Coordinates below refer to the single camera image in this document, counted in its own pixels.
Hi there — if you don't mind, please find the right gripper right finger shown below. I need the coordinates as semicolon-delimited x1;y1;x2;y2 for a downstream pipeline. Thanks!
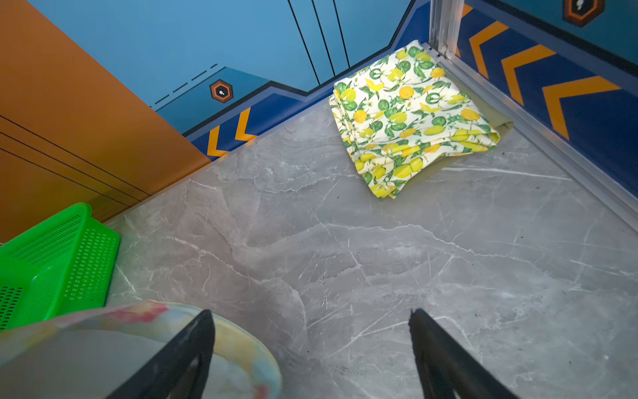
409;309;516;398

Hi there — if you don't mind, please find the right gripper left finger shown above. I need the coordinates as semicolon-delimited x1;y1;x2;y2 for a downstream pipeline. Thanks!
109;310;216;398

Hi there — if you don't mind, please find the pastel floral skirt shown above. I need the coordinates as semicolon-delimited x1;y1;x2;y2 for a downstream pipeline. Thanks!
1;300;282;398

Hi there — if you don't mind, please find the green plastic basket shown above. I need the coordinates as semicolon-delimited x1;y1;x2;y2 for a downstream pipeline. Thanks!
1;203;121;330

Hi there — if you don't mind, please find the olive green skirt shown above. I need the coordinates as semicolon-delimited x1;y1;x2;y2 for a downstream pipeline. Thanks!
410;75;514;184

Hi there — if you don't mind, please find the lemon print skirt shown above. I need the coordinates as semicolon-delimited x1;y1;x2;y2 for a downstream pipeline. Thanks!
328;40;500;199

